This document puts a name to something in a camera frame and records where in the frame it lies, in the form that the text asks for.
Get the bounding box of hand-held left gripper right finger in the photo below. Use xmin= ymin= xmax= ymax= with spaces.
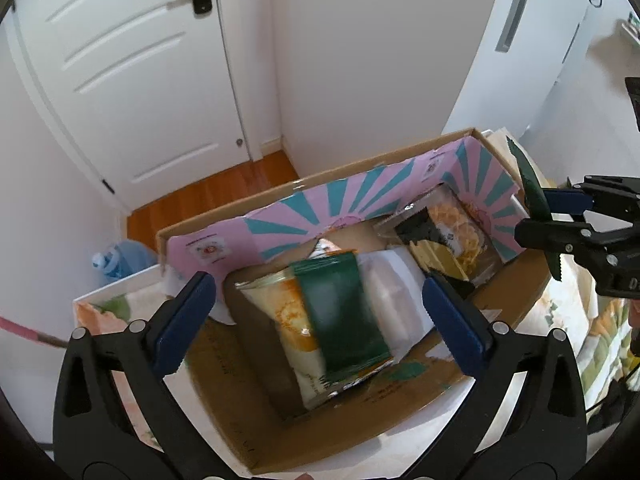
xmin=421 ymin=272 xmax=588 ymax=480

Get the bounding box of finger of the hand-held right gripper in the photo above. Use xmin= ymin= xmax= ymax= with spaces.
xmin=514 ymin=215 xmax=607 ymax=262
xmin=542 ymin=176 xmax=640 ymax=213

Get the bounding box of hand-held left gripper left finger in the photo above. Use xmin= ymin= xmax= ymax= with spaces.
xmin=52 ymin=271 xmax=236 ymax=480

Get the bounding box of dark green snack packet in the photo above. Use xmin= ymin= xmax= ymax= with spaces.
xmin=291 ymin=252 xmax=393 ymax=383
xmin=505 ymin=135 xmax=567 ymax=282

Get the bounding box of white snack packet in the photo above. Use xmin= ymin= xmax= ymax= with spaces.
xmin=357 ymin=250 xmax=433 ymax=361

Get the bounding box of round noodle snack packet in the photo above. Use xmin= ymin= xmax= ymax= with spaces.
xmin=395 ymin=185 xmax=501 ymax=286

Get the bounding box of printed cardboard box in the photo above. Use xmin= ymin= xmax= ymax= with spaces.
xmin=155 ymin=127 xmax=551 ymax=478

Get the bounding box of black gold snack packet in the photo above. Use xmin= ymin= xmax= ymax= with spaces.
xmin=395 ymin=210 xmax=451 ymax=281

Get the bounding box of orange bread packet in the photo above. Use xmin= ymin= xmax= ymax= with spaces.
xmin=235 ymin=237 xmax=361 ymax=411

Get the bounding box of blue water bottle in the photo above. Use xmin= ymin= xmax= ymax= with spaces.
xmin=91 ymin=240 xmax=158 ymax=286

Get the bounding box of white panelled door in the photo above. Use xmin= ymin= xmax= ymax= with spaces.
xmin=0 ymin=0 xmax=286 ymax=211

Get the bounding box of pink long-handled tool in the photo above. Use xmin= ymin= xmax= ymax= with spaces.
xmin=0 ymin=316 xmax=68 ymax=348

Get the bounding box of grey recessed cabinet handle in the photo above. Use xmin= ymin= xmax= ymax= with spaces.
xmin=495 ymin=0 xmax=533 ymax=53

